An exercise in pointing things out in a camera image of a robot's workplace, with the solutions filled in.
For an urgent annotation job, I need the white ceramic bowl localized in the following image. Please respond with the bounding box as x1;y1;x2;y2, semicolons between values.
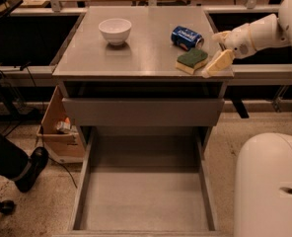
99;18;132;45

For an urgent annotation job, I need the blue soda can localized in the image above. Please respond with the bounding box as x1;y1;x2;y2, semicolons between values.
171;26;204;51

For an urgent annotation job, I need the black chair caster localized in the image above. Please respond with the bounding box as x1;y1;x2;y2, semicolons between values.
0;200;15;215

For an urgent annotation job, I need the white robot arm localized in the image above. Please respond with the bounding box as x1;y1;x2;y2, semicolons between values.
201;0;292;237

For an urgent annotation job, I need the open grey middle drawer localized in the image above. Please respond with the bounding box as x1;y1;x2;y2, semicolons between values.
54;127;227;237

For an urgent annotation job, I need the black shoe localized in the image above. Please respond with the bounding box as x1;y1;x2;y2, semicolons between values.
15;147;48;193

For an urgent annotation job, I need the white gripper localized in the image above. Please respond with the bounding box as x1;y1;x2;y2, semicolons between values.
201;24;256;78

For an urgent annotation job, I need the grey drawer cabinet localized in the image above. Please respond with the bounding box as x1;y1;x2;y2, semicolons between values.
53;6;232;143

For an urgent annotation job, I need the black floor cable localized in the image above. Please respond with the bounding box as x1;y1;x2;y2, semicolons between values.
39;125;78;190

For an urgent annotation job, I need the dark trouser leg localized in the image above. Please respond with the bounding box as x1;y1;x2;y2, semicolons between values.
0;133;32;181

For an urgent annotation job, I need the green and yellow sponge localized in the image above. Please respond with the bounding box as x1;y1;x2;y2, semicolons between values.
176;48;208;75

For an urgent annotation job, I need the closed grey top drawer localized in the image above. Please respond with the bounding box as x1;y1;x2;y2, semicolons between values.
62;98;224;126

